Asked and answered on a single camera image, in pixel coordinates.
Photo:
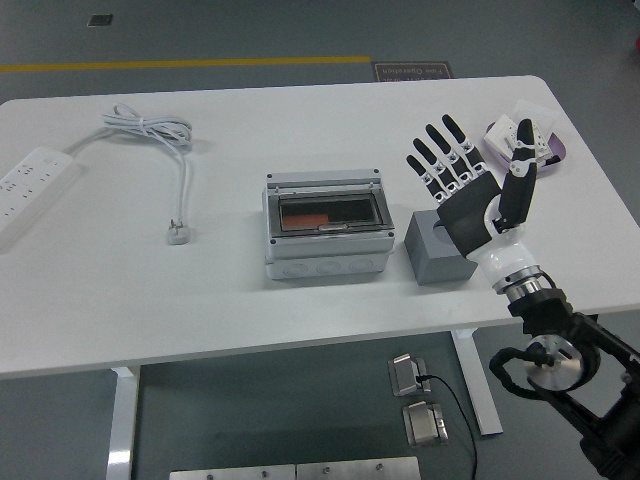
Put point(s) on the white power strip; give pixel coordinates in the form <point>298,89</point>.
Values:
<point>30,185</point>

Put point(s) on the metal base plate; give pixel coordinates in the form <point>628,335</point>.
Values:
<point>230,474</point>
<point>355,470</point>

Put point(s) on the grey block battery holder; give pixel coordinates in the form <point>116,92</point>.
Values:
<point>425,260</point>

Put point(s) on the transparent hinged box lid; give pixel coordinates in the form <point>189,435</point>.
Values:
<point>360,210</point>

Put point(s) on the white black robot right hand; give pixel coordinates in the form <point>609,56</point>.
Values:
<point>470,220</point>

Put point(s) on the dark floor hatch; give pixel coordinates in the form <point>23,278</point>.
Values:
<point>99,20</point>

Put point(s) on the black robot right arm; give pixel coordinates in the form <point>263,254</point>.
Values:
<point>540,305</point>

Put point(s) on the yellow floor tape line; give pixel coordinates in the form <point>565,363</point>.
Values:
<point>175,64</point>

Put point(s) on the small black part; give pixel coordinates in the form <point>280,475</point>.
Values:
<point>553,160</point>

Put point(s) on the orange cylinder battery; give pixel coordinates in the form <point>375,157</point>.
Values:
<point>305,221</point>

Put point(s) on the black floor sign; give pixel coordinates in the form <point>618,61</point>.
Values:
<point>412,71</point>

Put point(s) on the white table leg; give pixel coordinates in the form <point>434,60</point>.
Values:
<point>122,425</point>
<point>480,390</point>

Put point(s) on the small white carton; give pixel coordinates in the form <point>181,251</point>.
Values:
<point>500,132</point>

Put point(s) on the purple tray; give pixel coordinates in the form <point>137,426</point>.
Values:
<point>556,147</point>

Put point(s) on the grey plastic junction box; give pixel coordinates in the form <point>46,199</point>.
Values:
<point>325,250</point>

